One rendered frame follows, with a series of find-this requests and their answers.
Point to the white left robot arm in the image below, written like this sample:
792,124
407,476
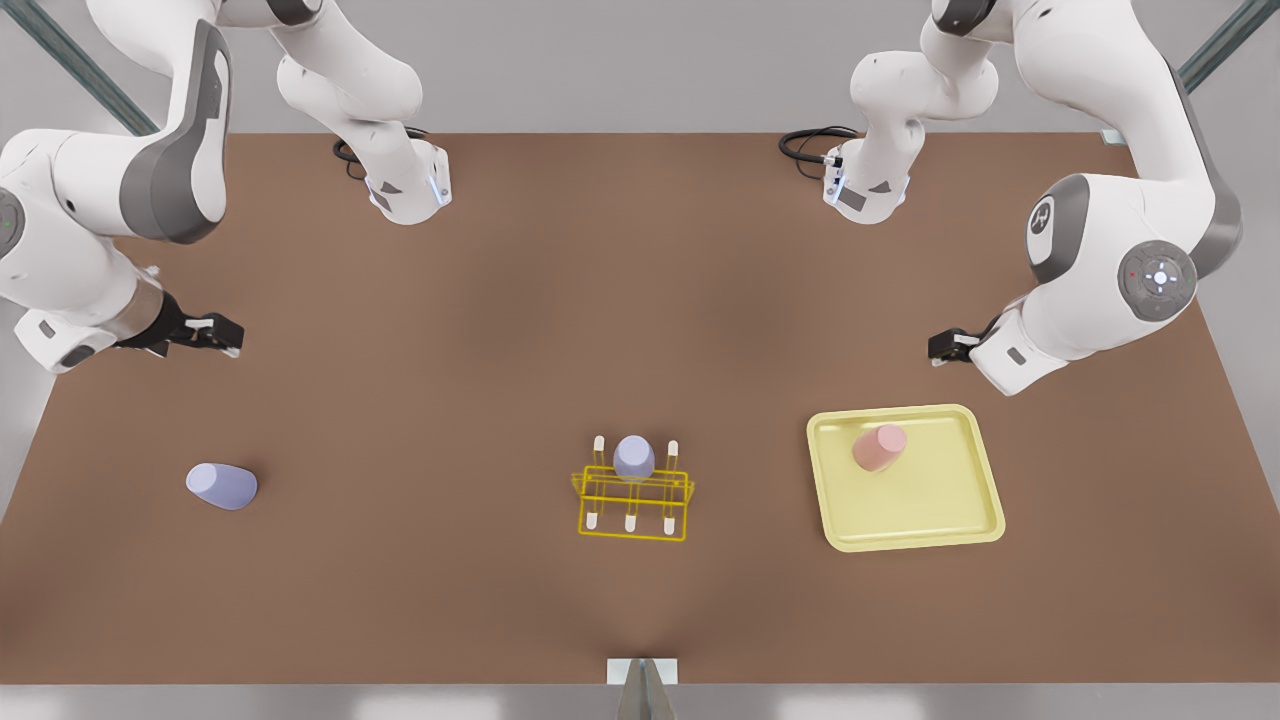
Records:
1120,240

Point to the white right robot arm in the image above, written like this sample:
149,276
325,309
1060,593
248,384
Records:
90,190

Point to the pink cup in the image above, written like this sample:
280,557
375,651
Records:
879,446

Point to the yellow tray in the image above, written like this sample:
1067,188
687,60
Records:
920,495

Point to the lavender cup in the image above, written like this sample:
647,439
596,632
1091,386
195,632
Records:
634,458
222,486

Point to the silver frame post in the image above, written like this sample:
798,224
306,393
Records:
1215,45
80,65
642,690

